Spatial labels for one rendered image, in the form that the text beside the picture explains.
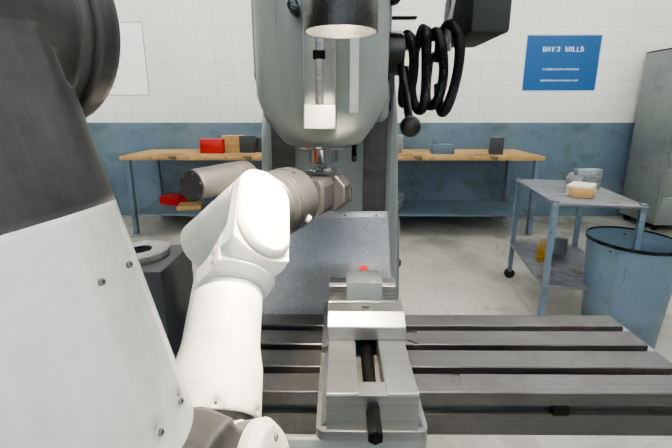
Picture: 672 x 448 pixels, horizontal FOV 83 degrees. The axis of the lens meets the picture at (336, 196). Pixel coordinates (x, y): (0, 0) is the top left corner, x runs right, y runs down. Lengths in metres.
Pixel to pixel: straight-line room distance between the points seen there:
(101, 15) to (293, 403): 0.59
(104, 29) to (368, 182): 0.85
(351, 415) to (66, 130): 0.48
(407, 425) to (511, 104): 4.87
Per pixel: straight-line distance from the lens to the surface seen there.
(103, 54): 0.22
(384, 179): 1.01
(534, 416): 0.76
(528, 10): 5.42
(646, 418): 0.85
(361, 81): 0.54
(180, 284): 0.72
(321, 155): 0.60
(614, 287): 2.71
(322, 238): 1.01
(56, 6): 0.21
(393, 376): 0.58
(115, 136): 5.58
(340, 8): 0.37
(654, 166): 5.62
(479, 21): 0.88
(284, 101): 0.54
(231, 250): 0.35
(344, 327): 0.63
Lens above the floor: 1.36
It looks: 13 degrees down
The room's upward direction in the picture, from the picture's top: straight up
